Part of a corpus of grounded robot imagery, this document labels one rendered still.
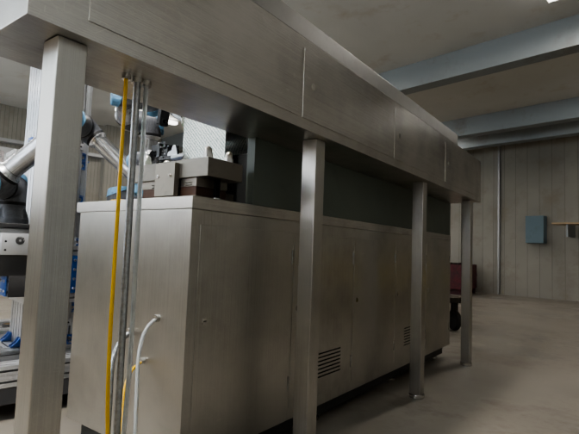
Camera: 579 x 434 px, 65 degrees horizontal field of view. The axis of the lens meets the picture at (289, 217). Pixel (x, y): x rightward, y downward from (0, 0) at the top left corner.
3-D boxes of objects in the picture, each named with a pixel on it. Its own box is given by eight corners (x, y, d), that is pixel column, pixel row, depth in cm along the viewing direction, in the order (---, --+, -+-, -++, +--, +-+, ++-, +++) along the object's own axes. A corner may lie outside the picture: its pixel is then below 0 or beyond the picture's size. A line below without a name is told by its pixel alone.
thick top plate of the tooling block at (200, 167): (166, 188, 178) (167, 173, 178) (242, 182, 154) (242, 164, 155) (131, 182, 165) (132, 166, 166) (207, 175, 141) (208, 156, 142)
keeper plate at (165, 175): (158, 197, 155) (160, 165, 156) (177, 195, 149) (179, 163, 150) (152, 196, 153) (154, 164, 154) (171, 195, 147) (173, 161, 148)
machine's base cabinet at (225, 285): (370, 344, 369) (372, 239, 375) (450, 358, 331) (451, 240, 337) (63, 444, 167) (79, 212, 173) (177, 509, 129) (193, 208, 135)
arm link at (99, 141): (72, 132, 214) (146, 202, 214) (62, 125, 203) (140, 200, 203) (90, 114, 215) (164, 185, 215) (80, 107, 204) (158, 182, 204)
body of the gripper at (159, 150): (165, 141, 181) (146, 144, 188) (164, 162, 180) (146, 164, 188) (180, 145, 187) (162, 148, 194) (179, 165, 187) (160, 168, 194)
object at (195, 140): (182, 176, 180) (184, 131, 181) (224, 172, 166) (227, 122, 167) (181, 176, 179) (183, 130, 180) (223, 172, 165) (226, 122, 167)
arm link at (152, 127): (129, 211, 249) (135, 111, 247) (158, 213, 254) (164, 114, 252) (129, 212, 237) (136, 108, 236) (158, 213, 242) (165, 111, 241)
